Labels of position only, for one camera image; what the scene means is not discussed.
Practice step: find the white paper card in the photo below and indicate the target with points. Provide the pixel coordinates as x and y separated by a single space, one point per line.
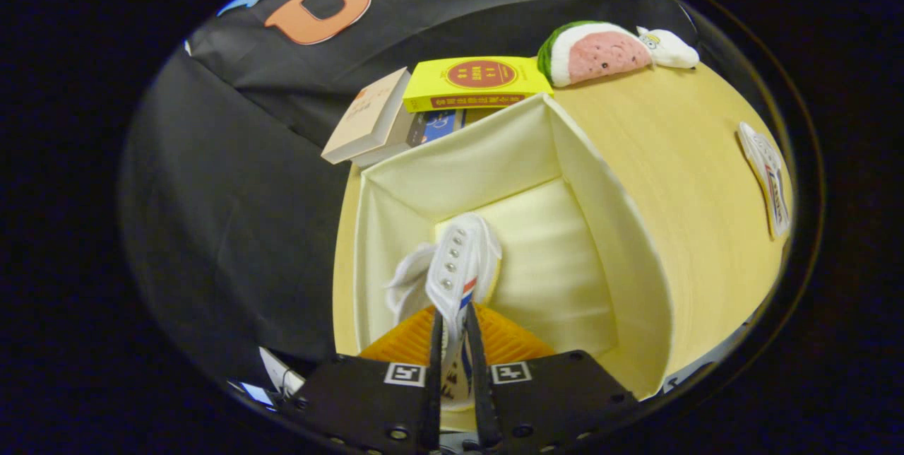
279 370

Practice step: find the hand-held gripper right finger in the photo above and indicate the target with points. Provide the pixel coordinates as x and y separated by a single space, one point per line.
551 398

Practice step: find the white shoe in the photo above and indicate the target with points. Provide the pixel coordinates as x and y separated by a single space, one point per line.
768 179
459 264

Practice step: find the cream fabric storage box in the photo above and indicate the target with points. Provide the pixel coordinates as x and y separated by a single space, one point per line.
551 250

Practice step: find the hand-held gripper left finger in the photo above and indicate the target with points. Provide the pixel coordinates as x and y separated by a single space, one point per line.
367 398

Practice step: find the black backdrop cloth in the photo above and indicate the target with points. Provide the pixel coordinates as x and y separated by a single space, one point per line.
233 229

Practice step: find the yellow book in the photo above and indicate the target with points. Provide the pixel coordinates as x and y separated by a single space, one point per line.
480 77

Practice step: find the white plush toy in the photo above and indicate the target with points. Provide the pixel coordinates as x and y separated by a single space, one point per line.
671 49

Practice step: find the watermelon slice plush toy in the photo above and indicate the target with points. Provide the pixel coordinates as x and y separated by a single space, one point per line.
600 56

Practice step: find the phone with lit screen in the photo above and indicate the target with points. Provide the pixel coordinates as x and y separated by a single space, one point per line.
254 393

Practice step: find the grey book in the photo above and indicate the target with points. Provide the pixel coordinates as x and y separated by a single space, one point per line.
395 140

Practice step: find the blue book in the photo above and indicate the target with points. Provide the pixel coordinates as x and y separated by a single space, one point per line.
438 124

